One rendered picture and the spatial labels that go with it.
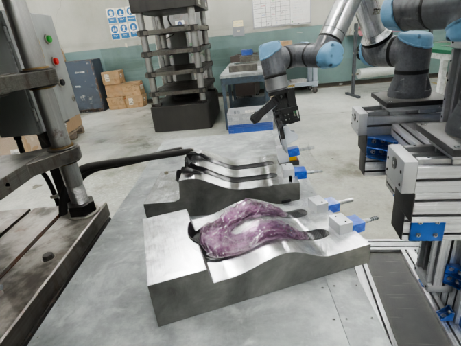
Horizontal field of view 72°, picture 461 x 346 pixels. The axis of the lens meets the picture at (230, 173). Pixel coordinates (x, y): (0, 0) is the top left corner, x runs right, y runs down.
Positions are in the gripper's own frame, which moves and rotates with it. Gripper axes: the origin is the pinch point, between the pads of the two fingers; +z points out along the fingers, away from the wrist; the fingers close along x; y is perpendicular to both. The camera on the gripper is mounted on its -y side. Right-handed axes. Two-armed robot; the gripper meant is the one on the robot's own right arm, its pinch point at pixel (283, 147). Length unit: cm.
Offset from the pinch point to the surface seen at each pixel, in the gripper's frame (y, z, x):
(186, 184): -32.7, 0.2, -18.0
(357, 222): 11.5, 14.2, -37.5
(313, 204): 2.9, 10.8, -28.8
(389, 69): 259, 18, 517
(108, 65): -302, -135, 647
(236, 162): -17.9, 2.4, 5.2
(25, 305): -71, 12, -49
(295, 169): 1.5, 5.4, -11.1
